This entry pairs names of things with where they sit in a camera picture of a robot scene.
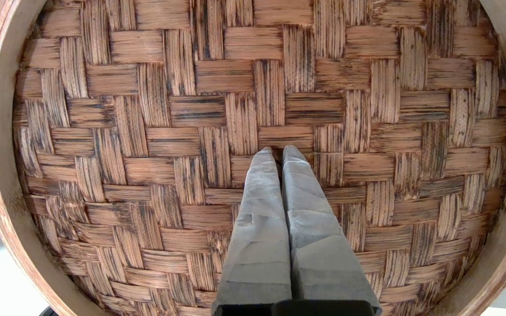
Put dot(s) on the right gripper left finger wrapped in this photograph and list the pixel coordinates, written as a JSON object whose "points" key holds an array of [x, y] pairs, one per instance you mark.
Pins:
{"points": [[257, 237]]}

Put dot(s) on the right gripper right finger wrapped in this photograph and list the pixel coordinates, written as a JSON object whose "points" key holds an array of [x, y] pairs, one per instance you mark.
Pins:
{"points": [[319, 245]]}

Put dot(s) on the woven bamboo steamer lid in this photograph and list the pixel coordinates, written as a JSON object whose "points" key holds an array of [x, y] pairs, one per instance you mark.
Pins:
{"points": [[147, 131]]}

